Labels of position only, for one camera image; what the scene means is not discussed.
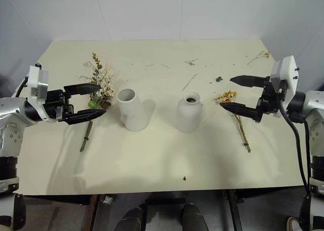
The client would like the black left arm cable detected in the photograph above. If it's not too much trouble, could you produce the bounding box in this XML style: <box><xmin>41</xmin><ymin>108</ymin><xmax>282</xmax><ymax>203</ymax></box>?
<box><xmin>14</xmin><ymin>75</ymin><xmax>29</xmax><ymax>99</ymax></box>

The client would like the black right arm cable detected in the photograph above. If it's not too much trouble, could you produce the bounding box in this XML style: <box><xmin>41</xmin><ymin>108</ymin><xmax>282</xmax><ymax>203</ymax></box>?
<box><xmin>277</xmin><ymin>88</ymin><xmax>312</xmax><ymax>198</ymax></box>

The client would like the white narrow-neck vase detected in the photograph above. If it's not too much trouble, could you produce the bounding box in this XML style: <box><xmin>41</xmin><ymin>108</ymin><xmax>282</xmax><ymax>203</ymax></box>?
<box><xmin>176</xmin><ymin>91</ymin><xmax>204</xmax><ymax>134</ymax></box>

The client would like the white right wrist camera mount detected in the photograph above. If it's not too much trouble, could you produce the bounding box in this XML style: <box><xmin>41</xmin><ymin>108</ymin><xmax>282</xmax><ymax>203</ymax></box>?
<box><xmin>269</xmin><ymin>55</ymin><xmax>300</xmax><ymax>118</ymax></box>

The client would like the dark rounded shape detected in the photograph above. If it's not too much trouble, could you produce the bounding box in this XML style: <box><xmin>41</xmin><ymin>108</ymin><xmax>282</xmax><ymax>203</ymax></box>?
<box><xmin>115</xmin><ymin>207</ymin><xmax>146</xmax><ymax>231</ymax></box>
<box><xmin>182</xmin><ymin>203</ymin><xmax>206</xmax><ymax>231</ymax></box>

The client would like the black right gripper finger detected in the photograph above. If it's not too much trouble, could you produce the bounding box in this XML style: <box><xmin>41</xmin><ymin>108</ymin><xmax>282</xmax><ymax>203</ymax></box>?
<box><xmin>219</xmin><ymin>102</ymin><xmax>262</xmax><ymax>123</ymax></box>
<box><xmin>229</xmin><ymin>75</ymin><xmax>269</xmax><ymax>88</ymax></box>

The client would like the white shoe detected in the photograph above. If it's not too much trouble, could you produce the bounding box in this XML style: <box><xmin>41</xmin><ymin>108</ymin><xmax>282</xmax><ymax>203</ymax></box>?
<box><xmin>287</xmin><ymin>216</ymin><xmax>302</xmax><ymax>231</ymax></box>

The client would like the white wide-mouth vase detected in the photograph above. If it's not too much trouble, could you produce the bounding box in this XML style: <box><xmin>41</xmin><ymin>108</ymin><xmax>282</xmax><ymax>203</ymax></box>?
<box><xmin>116</xmin><ymin>88</ymin><xmax>148</xmax><ymax>132</ymax></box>

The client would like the yellow dried flower bunch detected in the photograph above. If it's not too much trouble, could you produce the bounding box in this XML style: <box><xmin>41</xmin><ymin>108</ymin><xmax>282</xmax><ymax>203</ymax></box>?
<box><xmin>214</xmin><ymin>90</ymin><xmax>252</xmax><ymax>153</ymax></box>

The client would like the white and green flower bouquet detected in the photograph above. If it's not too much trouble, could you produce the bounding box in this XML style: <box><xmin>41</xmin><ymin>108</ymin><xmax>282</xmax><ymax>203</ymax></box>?
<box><xmin>78</xmin><ymin>52</ymin><xmax>116</xmax><ymax>153</ymax></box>

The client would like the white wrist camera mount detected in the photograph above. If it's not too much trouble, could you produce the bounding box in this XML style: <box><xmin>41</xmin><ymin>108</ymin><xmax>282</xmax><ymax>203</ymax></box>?
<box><xmin>26</xmin><ymin>64</ymin><xmax>55</xmax><ymax>122</ymax></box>
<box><xmin>269</xmin><ymin>55</ymin><xmax>300</xmax><ymax>118</ymax></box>

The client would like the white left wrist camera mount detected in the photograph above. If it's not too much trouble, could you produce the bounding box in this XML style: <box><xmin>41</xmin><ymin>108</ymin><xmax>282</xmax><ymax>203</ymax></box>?
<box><xmin>26</xmin><ymin>64</ymin><xmax>55</xmax><ymax>122</ymax></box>

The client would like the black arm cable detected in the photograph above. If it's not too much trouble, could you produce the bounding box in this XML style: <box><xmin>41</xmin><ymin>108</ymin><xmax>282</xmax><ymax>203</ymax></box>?
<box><xmin>14</xmin><ymin>75</ymin><xmax>29</xmax><ymax>99</ymax></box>
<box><xmin>277</xmin><ymin>88</ymin><xmax>312</xmax><ymax>198</ymax></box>

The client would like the black metal table leg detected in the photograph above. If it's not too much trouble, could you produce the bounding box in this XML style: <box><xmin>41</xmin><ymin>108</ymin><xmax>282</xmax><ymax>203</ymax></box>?
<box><xmin>222</xmin><ymin>189</ymin><xmax>244</xmax><ymax>231</ymax></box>

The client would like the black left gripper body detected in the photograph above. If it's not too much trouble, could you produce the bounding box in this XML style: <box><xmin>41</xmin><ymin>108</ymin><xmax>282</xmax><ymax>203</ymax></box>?
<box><xmin>42</xmin><ymin>89</ymin><xmax>75</xmax><ymax>122</ymax></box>

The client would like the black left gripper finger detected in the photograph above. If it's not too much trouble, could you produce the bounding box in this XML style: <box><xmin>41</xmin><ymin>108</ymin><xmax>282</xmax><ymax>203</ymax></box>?
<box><xmin>60</xmin><ymin>108</ymin><xmax>107</xmax><ymax>126</ymax></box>
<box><xmin>63</xmin><ymin>83</ymin><xmax>101</xmax><ymax>100</ymax></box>

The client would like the rusty metal table leg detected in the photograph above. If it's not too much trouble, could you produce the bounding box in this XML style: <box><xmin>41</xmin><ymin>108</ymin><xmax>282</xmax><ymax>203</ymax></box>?
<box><xmin>88</xmin><ymin>194</ymin><xmax>106</xmax><ymax>231</ymax></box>

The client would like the long thin dried stalk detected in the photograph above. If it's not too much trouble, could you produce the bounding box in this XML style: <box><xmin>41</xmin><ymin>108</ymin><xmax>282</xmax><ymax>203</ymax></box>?
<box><xmin>182</xmin><ymin>73</ymin><xmax>199</xmax><ymax>91</ymax></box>

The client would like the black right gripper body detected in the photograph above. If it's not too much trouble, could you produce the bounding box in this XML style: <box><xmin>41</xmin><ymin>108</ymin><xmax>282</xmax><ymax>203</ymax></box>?
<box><xmin>255</xmin><ymin>76</ymin><xmax>289</xmax><ymax>123</ymax></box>

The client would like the dried twig with yellow buds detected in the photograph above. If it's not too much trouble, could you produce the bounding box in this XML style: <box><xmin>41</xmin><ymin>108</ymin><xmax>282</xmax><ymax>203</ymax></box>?
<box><xmin>246</xmin><ymin>50</ymin><xmax>271</xmax><ymax>66</ymax></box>

